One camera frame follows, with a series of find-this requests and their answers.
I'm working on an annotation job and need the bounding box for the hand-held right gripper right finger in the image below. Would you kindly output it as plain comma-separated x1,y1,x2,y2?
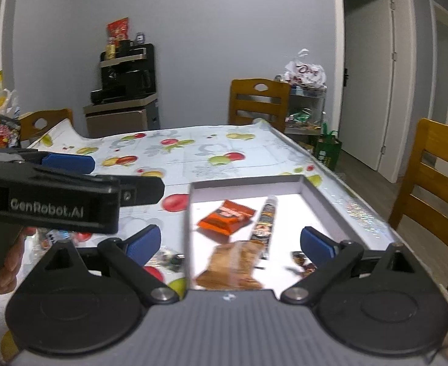
280,226,416,307

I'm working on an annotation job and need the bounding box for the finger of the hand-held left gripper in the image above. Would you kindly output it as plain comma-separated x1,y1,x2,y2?
0,150,96,175
95,174,166,207

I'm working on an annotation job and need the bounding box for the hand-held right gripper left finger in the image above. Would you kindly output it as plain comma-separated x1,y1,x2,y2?
43,224,179,307

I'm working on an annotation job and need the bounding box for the dark candy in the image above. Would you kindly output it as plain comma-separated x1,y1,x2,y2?
290,251,318,273
150,248,187,273

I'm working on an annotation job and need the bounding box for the black white stick snack packet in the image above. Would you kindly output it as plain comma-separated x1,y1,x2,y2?
248,194,279,260

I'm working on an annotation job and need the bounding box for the orange snack packet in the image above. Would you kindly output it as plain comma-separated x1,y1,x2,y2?
197,199,258,236

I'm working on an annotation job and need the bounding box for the golden brown pastry packet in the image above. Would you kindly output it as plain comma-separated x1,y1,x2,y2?
194,240,265,291

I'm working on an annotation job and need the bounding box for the grey cardboard box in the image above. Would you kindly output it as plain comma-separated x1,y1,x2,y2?
184,174,397,292

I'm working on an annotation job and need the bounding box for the person's left hand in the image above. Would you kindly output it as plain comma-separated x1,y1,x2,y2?
0,227,38,295

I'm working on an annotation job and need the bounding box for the clear nut packet blue label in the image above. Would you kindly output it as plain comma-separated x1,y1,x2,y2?
37,229,75,251

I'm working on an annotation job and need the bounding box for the wooden chair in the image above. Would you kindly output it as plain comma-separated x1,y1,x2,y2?
17,108,74,142
229,78,292,133
387,117,448,296

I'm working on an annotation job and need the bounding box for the beige cabinet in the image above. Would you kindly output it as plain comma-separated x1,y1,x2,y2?
83,97,161,138

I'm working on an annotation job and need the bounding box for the fruit print tablecloth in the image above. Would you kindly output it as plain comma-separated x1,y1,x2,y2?
0,118,397,364

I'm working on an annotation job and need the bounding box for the green shopping bag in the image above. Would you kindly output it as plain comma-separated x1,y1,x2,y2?
313,122,344,172

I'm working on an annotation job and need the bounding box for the black coffee machine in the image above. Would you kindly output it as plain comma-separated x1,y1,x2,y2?
90,43,157,104

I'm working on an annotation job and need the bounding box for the metal shelf cart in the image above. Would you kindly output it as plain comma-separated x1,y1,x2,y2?
284,84,327,136

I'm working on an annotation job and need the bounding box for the red snack bag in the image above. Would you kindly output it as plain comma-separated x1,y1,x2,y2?
106,17,130,41

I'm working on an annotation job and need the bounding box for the white door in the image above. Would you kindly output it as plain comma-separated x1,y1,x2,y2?
339,0,396,184

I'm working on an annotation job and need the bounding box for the white plastic bag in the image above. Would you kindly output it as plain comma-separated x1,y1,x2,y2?
282,48,328,88

